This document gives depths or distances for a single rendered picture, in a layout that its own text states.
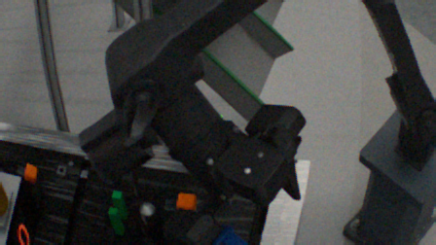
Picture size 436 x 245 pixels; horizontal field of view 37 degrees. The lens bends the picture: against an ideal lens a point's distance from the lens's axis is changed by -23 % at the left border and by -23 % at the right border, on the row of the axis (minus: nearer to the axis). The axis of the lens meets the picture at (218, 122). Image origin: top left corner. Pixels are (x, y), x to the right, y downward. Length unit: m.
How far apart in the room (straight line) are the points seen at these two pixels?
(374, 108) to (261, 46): 0.25
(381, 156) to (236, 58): 0.29
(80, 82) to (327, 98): 0.43
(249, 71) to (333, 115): 0.21
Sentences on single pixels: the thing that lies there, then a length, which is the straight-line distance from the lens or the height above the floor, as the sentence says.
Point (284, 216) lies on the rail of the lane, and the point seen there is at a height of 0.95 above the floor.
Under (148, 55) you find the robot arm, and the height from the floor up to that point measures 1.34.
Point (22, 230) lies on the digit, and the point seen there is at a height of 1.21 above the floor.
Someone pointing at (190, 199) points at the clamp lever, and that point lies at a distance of 0.91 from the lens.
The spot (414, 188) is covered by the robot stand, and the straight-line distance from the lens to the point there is 0.94.
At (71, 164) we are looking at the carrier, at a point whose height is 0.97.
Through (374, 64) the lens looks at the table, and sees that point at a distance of 1.38.
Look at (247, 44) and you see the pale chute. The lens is 1.14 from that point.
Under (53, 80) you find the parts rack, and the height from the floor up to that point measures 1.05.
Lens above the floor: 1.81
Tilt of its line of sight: 48 degrees down
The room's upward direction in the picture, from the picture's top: 4 degrees counter-clockwise
